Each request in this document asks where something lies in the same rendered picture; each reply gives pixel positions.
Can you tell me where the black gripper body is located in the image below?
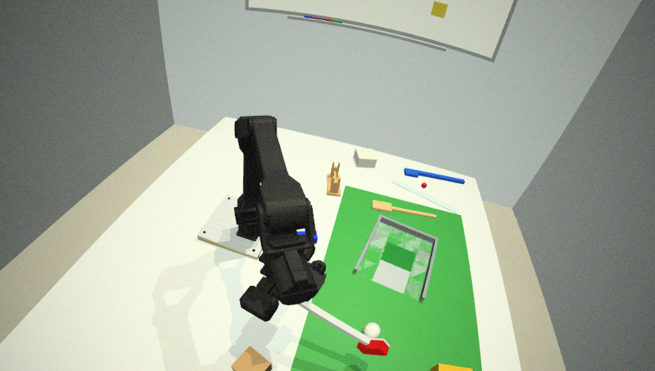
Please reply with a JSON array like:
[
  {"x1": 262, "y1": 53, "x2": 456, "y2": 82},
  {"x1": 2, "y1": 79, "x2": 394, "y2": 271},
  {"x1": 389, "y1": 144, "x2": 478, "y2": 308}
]
[{"x1": 239, "y1": 247, "x2": 315, "y2": 322}]

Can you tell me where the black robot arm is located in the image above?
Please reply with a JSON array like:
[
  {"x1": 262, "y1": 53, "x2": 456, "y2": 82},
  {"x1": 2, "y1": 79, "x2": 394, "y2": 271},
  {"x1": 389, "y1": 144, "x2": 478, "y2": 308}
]
[{"x1": 234, "y1": 115, "x2": 326, "y2": 305}]

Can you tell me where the white golf ball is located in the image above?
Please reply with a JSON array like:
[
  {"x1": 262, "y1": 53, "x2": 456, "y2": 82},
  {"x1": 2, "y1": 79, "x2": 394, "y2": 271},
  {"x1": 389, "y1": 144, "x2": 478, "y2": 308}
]
[{"x1": 363, "y1": 322, "x2": 381, "y2": 339}]

